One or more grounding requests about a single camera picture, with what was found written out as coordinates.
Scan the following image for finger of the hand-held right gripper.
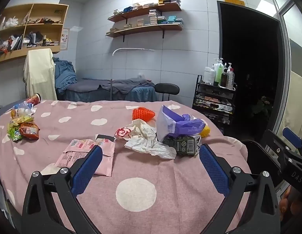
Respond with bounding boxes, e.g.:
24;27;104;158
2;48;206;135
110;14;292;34
282;127;302;158
263;129;291;176

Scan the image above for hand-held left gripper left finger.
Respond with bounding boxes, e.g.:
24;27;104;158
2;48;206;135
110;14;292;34
21;145;104;234

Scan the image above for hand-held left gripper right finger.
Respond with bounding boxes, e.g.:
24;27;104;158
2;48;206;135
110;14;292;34
199;143;281;234

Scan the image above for pink snack packet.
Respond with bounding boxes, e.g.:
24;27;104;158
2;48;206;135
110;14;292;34
54;139;98;168
93;138;116;177

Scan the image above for black waste bin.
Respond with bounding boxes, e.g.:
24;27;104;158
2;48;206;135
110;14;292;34
241;140;284;194

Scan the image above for purple plastic bag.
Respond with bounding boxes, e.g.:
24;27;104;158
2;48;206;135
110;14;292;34
156;105;206;142

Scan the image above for person's right hand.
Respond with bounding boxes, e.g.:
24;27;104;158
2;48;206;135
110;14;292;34
279;185;301;221

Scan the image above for beige curtain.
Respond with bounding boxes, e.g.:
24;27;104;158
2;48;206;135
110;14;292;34
283;70;302;133

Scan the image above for green printed packet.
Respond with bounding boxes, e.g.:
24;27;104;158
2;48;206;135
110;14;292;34
163;136;202;156

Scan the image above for yellow foam fruit net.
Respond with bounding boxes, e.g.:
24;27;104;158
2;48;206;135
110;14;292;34
199;124;211;137

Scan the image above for potted plant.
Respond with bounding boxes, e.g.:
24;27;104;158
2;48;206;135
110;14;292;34
252;96;274;115

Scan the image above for red and white wrapper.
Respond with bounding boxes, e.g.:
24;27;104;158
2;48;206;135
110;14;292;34
115;127;132;141

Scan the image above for pink polka dot blanket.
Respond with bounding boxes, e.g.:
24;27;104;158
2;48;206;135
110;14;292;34
0;99;249;234

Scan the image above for white crumpled paper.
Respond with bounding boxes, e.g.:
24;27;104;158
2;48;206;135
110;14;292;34
124;119;177;160

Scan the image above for black trolley cart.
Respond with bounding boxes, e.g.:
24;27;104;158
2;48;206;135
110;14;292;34
192;75;238;134

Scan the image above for red snack packet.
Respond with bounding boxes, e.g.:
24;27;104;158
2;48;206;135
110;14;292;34
19;121;41;141

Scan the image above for orange-red foam fruit net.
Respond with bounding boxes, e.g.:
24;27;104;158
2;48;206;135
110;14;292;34
132;107;156;123

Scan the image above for clear pump bottle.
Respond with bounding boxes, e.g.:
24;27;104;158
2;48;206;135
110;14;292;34
225;63;236;90

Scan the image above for light green snack packet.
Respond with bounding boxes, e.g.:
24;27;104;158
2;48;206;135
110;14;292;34
7;116;35;141

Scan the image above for massage bed with grey cover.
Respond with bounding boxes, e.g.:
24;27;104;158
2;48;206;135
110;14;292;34
57;77;157;102

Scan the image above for dark brown pump bottle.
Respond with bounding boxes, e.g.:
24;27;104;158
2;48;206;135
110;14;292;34
220;63;229;88

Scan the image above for red paper cup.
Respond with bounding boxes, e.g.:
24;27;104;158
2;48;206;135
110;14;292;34
24;93;42;106

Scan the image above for crushed clear plastic bottle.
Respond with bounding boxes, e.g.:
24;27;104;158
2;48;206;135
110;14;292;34
11;102;36;119

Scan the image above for green bottle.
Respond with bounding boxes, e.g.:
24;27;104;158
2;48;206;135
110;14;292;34
215;63;224;86

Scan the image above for black round stool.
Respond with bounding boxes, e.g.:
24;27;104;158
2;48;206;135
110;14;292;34
154;83;180;102

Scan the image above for blue bedding pile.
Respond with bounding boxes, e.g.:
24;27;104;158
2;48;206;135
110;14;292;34
53;58;78;94

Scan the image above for white pump bottle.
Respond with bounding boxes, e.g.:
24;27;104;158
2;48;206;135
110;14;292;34
213;58;225;78

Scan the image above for cream cloth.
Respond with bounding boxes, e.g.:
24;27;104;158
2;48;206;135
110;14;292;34
23;48;58;101

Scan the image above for dark folded cloth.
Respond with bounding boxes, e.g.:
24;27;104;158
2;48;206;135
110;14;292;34
27;31;44;45

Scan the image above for white plastic bags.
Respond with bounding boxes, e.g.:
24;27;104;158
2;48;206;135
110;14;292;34
4;16;20;28

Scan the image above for row of small boxes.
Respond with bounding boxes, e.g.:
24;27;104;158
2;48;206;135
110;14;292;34
113;0;181;15

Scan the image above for wall poster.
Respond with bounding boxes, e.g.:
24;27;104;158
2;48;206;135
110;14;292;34
60;28;70;51

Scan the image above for yellow wall sign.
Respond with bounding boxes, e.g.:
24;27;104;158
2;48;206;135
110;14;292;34
224;0;246;7

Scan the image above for wooden wall cabinet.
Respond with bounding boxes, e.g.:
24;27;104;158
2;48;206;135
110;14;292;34
0;3;69;64

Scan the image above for wall shelves with boxes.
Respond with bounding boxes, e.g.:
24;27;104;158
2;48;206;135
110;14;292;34
109;10;184;33

